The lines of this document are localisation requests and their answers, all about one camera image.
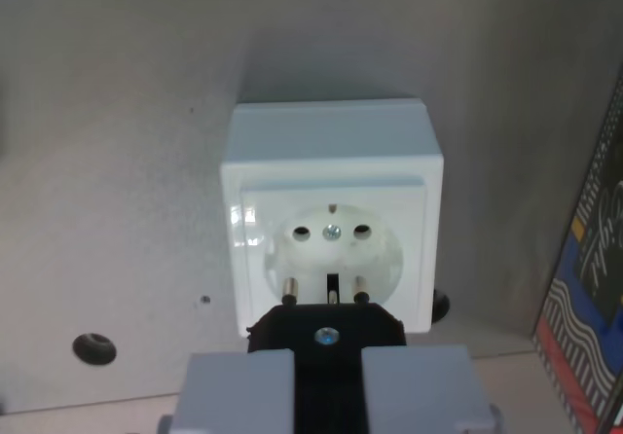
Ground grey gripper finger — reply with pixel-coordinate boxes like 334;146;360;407
362;345;502;434
158;349;296;434

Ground black two-pin power plug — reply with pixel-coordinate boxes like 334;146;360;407
246;275;408;434

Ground After Eight mint box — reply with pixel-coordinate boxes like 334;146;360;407
531;69;623;434

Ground white wall socket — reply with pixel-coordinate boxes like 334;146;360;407
221;96;446;341

